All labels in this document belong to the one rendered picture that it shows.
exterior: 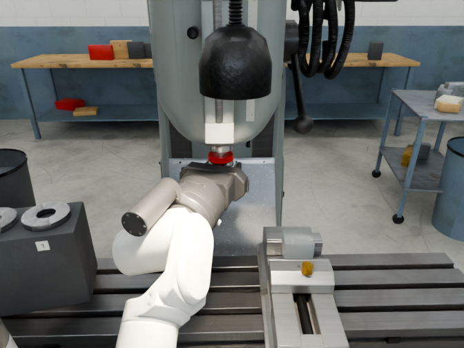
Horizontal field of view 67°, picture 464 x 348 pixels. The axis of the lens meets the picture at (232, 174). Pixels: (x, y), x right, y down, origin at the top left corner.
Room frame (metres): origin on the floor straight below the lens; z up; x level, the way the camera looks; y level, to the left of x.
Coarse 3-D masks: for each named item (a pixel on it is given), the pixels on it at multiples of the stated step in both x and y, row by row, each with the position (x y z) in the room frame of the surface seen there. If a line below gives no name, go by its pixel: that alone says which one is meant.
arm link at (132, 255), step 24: (168, 192) 0.40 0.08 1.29; (192, 192) 0.43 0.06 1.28; (144, 216) 0.34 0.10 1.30; (168, 216) 0.37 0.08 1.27; (216, 216) 0.43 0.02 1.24; (120, 240) 0.36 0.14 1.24; (144, 240) 0.35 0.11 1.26; (168, 240) 0.33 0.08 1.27; (120, 264) 0.35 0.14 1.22; (144, 264) 0.34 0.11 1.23
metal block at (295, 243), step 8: (288, 232) 0.60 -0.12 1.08; (296, 232) 0.60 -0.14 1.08; (304, 232) 0.60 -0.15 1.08; (288, 240) 0.57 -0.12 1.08; (296, 240) 0.57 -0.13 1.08; (304, 240) 0.57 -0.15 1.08; (312, 240) 0.57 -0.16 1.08; (288, 248) 0.56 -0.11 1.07; (296, 248) 0.56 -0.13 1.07; (304, 248) 0.56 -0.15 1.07; (312, 248) 0.56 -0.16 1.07; (288, 256) 0.56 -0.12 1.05; (296, 256) 0.56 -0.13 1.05; (304, 256) 0.56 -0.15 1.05; (312, 256) 0.56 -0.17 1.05
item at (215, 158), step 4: (212, 152) 0.59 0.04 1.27; (228, 152) 0.59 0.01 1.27; (208, 156) 0.58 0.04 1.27; (212, 156) 0.57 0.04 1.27; (216, 156) 0.57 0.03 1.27; (220, 156) 0.57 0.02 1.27; (224, 156) 0.57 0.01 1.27; (228, 156) 0.57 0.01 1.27; (232, 156) 0.57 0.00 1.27; (212, 160) 0.57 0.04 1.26; (216, 160) 0.56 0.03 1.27; (220, 160) 0.56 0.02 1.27; (224, 160) 0.56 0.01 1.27; (228, 160) 0.56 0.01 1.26; (232, 160) 0.57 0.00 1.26
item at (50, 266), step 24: (0, 216) 0.58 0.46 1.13; (24, 216) 0.58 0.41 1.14; (48, 216) 0.60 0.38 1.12; (72, 216) 0.60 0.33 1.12; (0, 240) 0.52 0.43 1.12; (24, 240) 0.52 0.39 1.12; (48, 240) 0.53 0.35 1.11; (72, 240) 0.54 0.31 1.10; (0, 264) 0.51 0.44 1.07; (24, 264) 0.52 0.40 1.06; (48, 264) 0.53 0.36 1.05; (72, 264) 0.54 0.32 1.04; (96, 264) 0.65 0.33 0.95; (0, 288) 0.51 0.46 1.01; (24, 288) 0.52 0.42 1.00; (48, 288) 0.53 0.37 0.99; (72, 288) 0.54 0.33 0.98; (0, 312) 0.51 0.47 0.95; (24, 312) 0.52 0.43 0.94
